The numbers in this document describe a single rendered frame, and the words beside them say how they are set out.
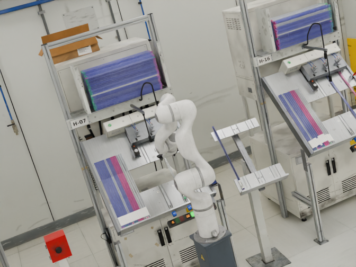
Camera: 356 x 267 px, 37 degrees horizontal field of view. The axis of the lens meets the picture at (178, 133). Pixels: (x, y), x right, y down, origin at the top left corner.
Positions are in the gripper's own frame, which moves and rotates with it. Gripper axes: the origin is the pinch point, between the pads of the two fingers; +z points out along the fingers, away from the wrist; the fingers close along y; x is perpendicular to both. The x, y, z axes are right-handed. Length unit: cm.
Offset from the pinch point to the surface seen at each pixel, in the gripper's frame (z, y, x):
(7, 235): 194, 124, -42
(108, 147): 13.3, 32.0, -24.8
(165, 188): 6.9, 8.9, 18.1
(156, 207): 5.4, 20.0, 28.5
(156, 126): 7.3, -3.4, -25.5
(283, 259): 48, -59, 89
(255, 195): 17, -50, 44
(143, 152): 11.4, 11.0, -12.1
